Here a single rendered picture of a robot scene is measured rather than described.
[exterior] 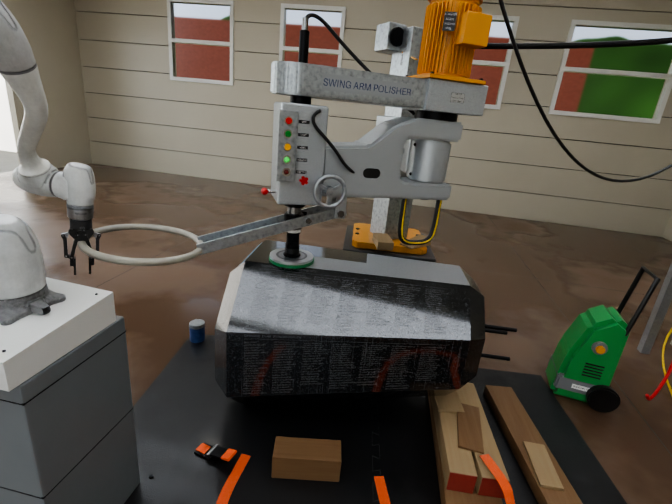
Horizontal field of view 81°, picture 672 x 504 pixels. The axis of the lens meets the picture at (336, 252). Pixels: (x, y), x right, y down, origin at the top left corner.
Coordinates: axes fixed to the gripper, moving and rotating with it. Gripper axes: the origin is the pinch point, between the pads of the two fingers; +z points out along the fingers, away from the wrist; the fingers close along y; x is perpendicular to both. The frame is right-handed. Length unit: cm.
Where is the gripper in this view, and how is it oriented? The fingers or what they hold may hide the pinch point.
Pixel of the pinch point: (82, 265)
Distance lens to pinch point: 191.0
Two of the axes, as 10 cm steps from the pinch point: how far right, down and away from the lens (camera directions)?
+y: 8.4, -0.3, 5.5
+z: -1.7, 9.4, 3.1
